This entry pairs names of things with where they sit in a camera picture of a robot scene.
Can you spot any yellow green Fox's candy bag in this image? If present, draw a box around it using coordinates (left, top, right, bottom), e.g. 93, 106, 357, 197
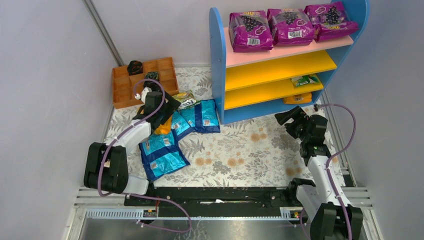
172, 90, 201, 110

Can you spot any orange mango candy bag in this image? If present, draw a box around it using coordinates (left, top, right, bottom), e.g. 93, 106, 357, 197
133, 114, 173, 136

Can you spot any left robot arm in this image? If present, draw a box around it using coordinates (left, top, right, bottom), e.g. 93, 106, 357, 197
83, 91, 181, 196

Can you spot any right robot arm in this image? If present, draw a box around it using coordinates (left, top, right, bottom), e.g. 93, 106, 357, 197
274, 106, 364, 240

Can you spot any orange candy bag under shelf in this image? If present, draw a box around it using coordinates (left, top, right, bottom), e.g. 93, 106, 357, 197
282, 92, 312, 105

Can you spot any blue candy bag middle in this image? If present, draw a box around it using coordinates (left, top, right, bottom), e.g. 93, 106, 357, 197
171, 111, 194, 141

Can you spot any blue candy bag right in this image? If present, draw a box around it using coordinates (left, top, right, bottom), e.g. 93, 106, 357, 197
180, 99, 221, 134

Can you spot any large blue candy bag front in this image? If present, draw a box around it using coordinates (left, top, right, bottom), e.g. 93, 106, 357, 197
138, 129, 190, 181

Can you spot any blue shelf unit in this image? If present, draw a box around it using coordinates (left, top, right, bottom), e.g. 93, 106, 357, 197
209, 0, 370, 124

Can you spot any middle purple candy bag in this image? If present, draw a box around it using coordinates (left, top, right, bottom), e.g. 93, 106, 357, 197
266, 8, 315, 47

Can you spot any purple candy bag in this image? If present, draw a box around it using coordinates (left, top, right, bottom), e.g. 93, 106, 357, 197
266, 8, 315, 47
228, 10, 274, 53
304, 1, 359, 42

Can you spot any left purple candy bag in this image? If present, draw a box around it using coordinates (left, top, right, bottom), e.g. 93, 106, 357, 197
228, 10, 274, 53

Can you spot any right purple candy bag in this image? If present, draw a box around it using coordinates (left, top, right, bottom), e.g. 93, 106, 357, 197
304, 1, 359, 42

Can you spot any black tape roll front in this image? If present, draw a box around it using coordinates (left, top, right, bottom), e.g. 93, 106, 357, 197
143, 80, 161, 92

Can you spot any black tape roll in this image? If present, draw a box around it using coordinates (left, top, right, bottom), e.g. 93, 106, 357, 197
143, 80, 161, 92
144, 71, 160, 82
127, 60, 143, 76

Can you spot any black tape roll middle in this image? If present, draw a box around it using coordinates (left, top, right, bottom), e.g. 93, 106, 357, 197
144, 71, 160, 82

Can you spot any wooden compartment tray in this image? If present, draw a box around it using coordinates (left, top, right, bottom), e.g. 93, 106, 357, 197
111, 57, 179, 109

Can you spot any black tape roll back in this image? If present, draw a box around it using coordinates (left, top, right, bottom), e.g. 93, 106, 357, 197
127, 60, 143, 76

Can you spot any floral table mat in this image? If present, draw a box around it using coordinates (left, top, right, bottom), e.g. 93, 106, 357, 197
93, 67, 344, 188

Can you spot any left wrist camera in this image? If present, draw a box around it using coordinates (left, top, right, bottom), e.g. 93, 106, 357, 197
134, 87, 152, 103

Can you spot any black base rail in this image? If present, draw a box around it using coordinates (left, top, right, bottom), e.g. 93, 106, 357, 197
124, 187, 303, 218

